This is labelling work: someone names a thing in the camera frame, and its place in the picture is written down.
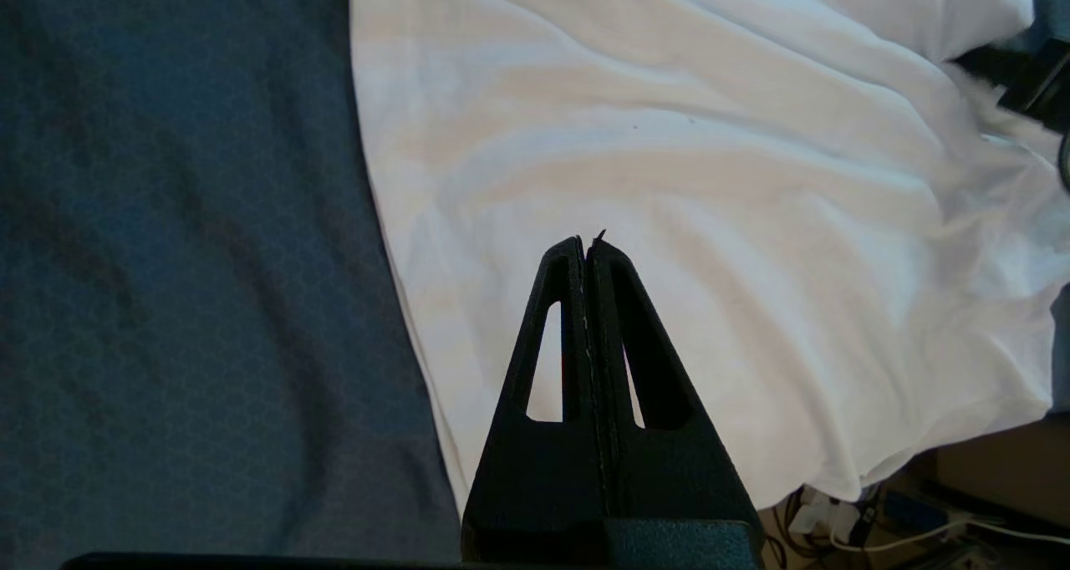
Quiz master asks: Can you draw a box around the white t-shirt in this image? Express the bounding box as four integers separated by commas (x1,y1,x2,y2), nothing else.
347,0,1070,517

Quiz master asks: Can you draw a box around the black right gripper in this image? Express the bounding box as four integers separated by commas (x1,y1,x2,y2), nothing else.
953,37,1070,132

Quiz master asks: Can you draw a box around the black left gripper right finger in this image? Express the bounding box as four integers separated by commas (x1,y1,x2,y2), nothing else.
585,231,765,547

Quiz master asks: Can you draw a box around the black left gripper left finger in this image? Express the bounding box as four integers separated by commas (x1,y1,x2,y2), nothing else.
461,237,607,564

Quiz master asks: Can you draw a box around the blue patterned bed sheet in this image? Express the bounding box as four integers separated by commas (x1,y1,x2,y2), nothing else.
0,0,1070,570

